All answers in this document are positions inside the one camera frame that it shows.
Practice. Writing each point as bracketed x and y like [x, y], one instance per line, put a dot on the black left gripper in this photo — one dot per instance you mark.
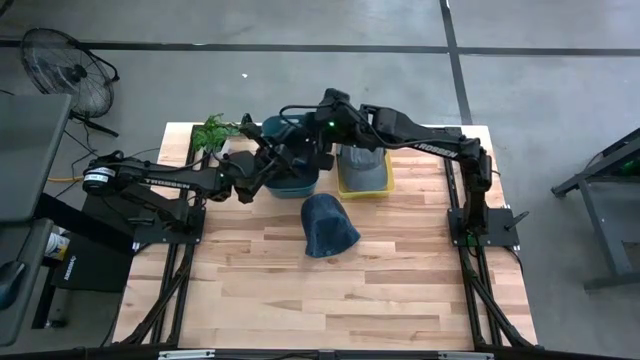
[260, 167]

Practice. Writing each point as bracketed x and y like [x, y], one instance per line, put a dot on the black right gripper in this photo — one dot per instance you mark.
[345, 125]

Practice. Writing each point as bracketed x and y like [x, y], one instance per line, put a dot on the grey cap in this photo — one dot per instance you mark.
[362, 172]

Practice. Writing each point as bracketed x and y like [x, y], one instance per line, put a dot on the dark blue denim cap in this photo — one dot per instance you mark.
[327, 225]

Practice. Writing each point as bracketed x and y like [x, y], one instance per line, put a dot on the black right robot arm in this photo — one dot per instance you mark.
[435, 145]

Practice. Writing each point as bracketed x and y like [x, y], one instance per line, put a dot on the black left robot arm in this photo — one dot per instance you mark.
[165, 182]

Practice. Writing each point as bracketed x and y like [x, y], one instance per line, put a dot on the white plant pot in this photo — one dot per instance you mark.
[226, 147]

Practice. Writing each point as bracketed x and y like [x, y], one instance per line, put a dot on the teal plastic bin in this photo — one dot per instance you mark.
[292, 189]

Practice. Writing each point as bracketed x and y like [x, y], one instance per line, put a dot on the green potted plant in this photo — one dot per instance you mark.
[212, 132]

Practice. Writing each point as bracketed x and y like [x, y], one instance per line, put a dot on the yellow translucent plastic bin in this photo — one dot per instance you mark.
[365, 195]

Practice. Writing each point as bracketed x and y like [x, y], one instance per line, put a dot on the black floor fan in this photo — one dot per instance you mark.
[65, 70]

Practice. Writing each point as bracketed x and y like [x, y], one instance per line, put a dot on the black Trossen controller box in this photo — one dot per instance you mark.
[95, 265]

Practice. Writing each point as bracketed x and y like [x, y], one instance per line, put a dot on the grey desk top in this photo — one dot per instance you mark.
[30, 150]

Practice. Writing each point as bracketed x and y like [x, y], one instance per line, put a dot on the white printed can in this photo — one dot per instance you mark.
[56, 245]

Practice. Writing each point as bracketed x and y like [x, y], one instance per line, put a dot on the grey side table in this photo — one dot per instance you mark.
[30, 240]

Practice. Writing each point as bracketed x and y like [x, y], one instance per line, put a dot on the black computer mouse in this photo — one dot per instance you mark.
[10, 282]

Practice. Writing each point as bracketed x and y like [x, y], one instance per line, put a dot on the black table frame crossbar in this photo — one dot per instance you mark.
[100, 352]

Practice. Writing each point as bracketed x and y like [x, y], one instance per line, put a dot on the grey metal table frame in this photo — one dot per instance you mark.
[600, 220]

